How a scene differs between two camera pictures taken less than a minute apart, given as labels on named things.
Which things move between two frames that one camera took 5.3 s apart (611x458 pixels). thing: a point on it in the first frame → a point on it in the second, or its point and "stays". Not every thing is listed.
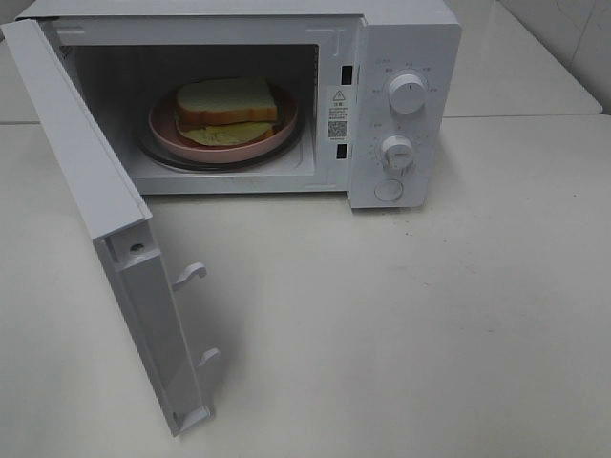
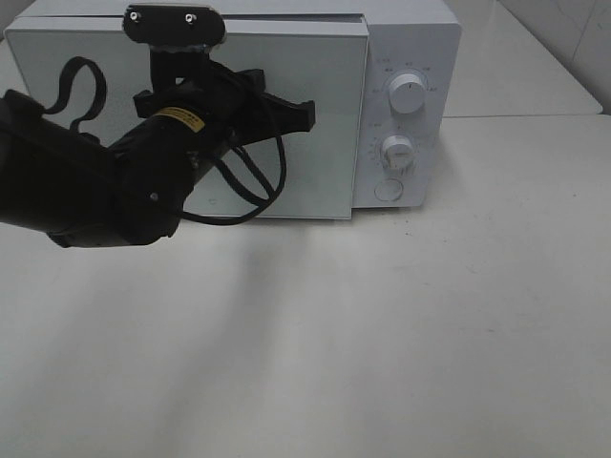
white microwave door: [153, 305] → [318, 174]
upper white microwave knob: [408, 93] stays
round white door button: [389, 190] stays
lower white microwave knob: [396, 153] stays
